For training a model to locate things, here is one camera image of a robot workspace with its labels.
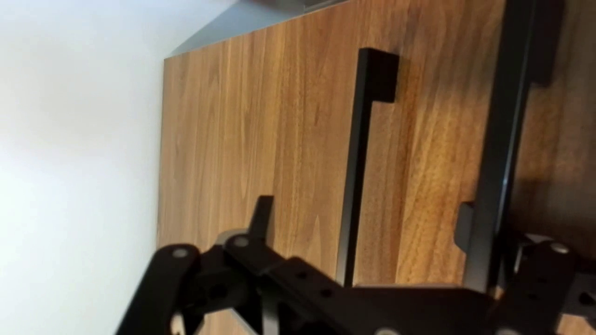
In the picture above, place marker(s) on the wooden cabinet door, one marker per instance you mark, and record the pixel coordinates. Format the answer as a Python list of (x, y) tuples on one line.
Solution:
[(261, 136), (568, 141)]

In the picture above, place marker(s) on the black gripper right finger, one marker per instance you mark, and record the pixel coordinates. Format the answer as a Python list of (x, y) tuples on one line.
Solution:
[(546, 290)]

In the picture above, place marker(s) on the grey cabinet panel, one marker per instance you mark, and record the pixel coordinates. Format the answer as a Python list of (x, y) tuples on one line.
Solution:
[(248, 20)]

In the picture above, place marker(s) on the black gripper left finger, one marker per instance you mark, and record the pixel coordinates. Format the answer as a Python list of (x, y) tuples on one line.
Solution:
[(205, 285)]

